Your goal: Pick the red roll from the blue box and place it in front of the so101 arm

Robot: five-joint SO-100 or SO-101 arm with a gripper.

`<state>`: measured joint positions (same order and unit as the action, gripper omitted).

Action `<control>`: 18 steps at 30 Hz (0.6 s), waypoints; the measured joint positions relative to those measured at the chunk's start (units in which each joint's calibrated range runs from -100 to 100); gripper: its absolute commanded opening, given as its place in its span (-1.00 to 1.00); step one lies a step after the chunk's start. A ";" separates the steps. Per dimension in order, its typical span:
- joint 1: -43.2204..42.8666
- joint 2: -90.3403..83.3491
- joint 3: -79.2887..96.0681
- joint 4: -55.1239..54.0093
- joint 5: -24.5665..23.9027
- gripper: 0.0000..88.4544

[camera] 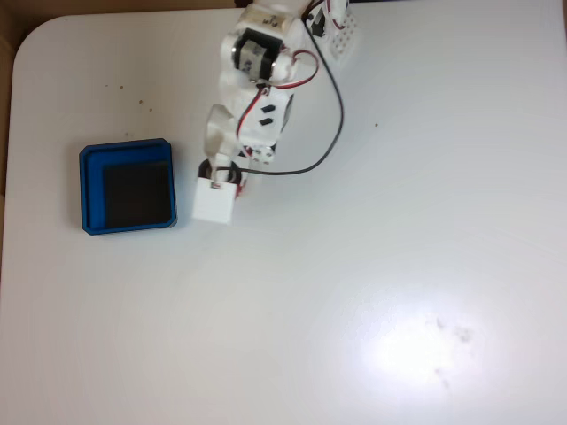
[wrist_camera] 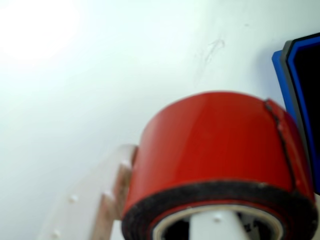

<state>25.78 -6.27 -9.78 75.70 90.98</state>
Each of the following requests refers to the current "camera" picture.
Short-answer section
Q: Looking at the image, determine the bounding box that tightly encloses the red tape roll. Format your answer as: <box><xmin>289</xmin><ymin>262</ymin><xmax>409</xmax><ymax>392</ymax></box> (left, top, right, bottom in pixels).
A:
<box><xmin>197</xmin><ymin>158</ymin><xmax>248</xmax><ymax>199</ymax></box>

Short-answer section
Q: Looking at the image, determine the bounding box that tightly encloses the blue square box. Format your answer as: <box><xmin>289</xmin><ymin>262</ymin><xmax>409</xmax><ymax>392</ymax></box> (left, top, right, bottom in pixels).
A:
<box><xmin>78</xmin><ymin>137</ymin><xmax>180</xmax><ymax>237</ymax></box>

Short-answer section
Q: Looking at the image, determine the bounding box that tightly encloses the white square camera box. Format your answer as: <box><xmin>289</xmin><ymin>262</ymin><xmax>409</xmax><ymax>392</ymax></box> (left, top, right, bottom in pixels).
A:
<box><xmin>190</xmin><ymin>175</ymin><xmax>239</xmax><ymax>226</ymax></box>

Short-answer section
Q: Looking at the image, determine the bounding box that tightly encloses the red servo wire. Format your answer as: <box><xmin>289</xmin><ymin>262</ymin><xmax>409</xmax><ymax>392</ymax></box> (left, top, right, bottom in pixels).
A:
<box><xmin>236</xmin><ymin>50</ymin><xmax>321</xmax><ymax>148</ymax></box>

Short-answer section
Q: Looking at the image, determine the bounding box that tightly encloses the black camera cable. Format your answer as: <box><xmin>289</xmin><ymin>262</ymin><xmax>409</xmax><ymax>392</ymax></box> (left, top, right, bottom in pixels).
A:
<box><xmin>215</xmin><ymin>15</ymin><xmax>346</xmax><ymax>178</ymax></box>

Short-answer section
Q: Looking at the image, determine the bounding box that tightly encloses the white perforated base plate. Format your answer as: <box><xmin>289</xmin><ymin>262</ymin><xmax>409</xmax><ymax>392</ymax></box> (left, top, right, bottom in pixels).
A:
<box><xmin>326</xmin><ymin>9</ymin><xmax>365</xmax><ymax>68</ymax></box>

